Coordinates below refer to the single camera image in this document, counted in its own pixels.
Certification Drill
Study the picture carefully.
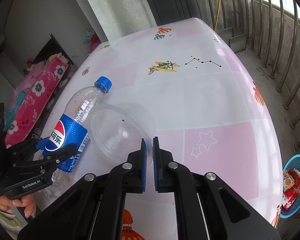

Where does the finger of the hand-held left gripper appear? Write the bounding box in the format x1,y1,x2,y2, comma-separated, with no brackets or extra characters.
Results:
12,144,77,180
6,137,47,165

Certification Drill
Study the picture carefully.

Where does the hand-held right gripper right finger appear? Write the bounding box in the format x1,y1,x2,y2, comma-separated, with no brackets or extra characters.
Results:
152,137,282,240

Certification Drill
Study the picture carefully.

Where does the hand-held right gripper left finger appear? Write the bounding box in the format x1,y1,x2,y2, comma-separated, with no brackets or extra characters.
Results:
17,138,148,240

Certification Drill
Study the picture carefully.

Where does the plastic bottle blue label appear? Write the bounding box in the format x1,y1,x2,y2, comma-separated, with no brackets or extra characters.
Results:
40,76,113,195

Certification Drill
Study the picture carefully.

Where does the clear plastic bowl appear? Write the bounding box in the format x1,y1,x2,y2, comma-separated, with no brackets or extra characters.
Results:
89,102,156,167

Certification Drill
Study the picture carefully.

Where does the red snack wrapper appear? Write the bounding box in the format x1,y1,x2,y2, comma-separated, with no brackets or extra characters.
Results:
282,169,300,210

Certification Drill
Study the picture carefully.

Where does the person's left forearm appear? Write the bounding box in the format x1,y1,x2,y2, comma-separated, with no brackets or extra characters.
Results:
0,200,24,234

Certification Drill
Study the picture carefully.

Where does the person's left hand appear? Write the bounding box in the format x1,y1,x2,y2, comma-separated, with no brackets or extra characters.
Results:
0,195,37,218

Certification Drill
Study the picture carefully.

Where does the pink floral quilt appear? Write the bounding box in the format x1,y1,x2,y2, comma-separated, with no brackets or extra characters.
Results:
4,55,69,148

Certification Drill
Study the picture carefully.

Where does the pink white printed tablecloth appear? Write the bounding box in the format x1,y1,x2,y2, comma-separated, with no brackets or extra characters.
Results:
34,17,284,240

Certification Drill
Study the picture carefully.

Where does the pink teal cloth bundle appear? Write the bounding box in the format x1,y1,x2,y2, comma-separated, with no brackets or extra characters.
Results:
82,29,102,53

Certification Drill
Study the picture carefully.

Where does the metal balcony railing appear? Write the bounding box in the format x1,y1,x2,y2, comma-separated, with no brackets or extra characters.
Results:
195,0,300,155

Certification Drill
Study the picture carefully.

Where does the metal dustpan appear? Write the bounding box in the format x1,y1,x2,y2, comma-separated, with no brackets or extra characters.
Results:
215,27,248,53

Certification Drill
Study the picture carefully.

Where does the white curtain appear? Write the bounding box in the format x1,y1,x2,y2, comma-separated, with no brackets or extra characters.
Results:
76,0,157,43

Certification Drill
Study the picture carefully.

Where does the dark green cabinet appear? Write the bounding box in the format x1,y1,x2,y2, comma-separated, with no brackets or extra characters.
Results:
142,0,198,28

